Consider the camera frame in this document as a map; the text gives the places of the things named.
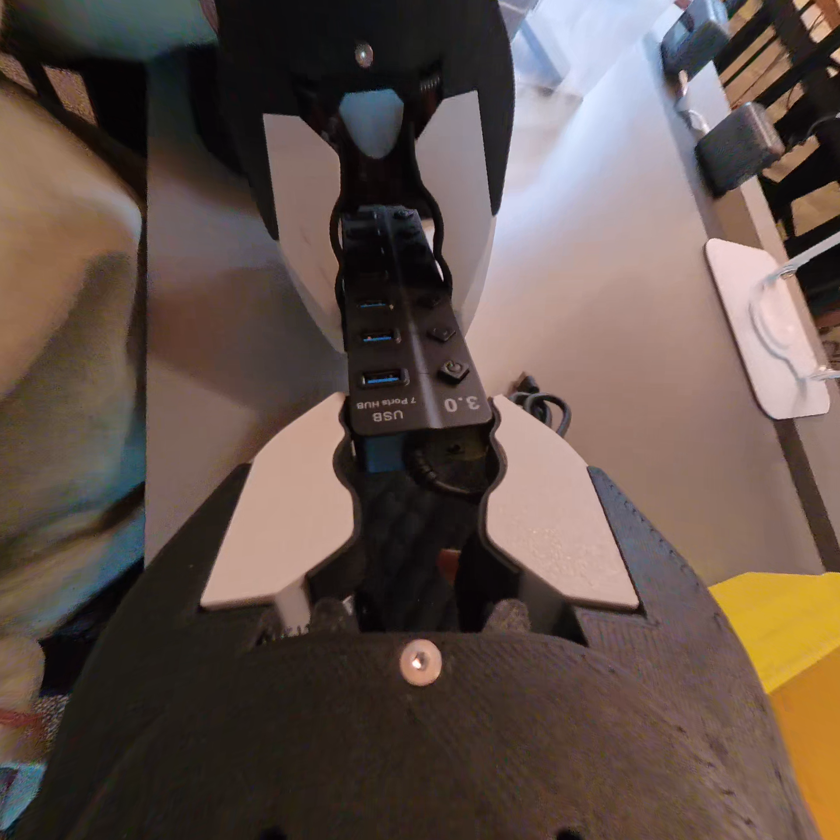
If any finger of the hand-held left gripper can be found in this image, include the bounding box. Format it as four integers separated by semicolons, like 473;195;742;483
412;88;498;330
262;113;350;357

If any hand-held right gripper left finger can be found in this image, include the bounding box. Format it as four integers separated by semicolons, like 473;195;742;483
199;392;363;632

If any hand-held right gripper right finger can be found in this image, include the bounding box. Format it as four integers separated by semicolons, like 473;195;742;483
472;394;641;631

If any thin black usb cable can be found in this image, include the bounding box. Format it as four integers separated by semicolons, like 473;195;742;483
508;372;572;438

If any black usb hub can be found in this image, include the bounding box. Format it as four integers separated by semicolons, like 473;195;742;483
336;203;497;496

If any yellow plastic bin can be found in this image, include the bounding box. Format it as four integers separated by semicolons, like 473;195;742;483
709;571;840;840

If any dark grey stand base block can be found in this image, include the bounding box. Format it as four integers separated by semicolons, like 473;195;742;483
694;101;786;198

